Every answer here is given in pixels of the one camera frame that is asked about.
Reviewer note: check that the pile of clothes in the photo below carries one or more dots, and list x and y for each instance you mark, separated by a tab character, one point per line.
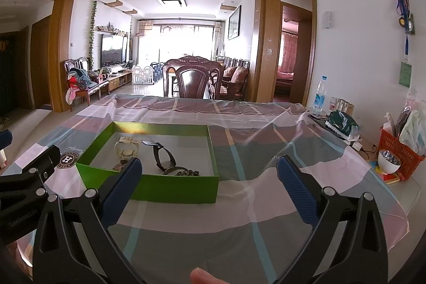
80	81

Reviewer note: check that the carved dark wooden chair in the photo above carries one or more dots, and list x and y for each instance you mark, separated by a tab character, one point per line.
193	60

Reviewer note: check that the colourful coaster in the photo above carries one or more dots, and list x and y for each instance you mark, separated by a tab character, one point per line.
393	178

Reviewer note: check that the green wall card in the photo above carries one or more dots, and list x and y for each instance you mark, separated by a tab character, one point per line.
405	74

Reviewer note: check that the silver metal bangle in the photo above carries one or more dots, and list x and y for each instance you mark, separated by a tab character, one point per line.
173	168

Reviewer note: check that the black wrist watch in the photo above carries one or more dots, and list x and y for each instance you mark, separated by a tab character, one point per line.
166	157

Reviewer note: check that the rectangular ceiling light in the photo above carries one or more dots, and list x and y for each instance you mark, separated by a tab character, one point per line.
169	0

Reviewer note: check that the wooden chair with clothes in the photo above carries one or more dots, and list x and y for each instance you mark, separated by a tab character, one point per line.
83	62

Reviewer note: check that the wooden sofa with cushions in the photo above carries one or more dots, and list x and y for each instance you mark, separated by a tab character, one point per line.
238	76

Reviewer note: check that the green cardboard box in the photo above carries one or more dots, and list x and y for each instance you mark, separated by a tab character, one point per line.
173	190

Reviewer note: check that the row of small boxes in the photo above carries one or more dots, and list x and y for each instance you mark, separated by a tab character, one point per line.
342	106

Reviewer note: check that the shiny dark wooden chair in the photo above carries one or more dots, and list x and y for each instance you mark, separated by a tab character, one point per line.
196	82

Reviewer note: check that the white wall box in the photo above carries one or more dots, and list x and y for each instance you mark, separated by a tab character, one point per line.
327	19

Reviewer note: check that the medals with ribbons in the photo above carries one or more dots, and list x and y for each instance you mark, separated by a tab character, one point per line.
402	1

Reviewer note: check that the pink curtain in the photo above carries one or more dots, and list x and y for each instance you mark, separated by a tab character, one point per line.
288	51

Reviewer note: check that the red plastic basket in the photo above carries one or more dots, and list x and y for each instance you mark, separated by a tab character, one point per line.
401	152

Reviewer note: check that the framed wall picture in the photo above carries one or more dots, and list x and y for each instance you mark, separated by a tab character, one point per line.
234	22

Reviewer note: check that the green tissue packet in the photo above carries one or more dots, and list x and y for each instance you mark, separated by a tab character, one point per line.
342	124

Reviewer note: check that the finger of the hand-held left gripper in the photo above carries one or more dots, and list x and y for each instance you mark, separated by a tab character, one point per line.
36	176
5	138

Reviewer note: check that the white play fence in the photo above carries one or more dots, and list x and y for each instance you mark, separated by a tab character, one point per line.
143	75

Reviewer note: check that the person's right hand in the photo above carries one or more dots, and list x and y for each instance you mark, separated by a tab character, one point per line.
206	277

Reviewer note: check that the white charger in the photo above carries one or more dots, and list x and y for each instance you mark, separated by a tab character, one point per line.
357	146

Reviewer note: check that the clear water bottle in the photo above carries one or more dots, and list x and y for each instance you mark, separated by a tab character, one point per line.
320	98

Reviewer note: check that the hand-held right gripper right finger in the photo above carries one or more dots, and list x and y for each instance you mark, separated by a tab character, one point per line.
296	184

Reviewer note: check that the pink bangle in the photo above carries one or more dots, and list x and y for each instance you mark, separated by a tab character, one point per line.
118	166

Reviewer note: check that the wooden television cabinet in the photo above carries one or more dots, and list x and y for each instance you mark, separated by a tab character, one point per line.
118	79

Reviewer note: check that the white bowl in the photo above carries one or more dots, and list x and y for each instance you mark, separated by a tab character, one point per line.
387	168

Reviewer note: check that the plaid tablecloth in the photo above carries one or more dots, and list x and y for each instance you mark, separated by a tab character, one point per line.
266	144

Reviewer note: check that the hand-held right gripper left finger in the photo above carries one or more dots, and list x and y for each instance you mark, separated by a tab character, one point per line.
123	184

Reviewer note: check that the flat television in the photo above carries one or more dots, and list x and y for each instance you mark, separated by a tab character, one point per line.
113	49

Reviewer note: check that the plastic bags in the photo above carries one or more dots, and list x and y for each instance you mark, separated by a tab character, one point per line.
411	131

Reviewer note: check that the green ivy garland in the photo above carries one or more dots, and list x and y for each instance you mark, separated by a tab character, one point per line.
92	31

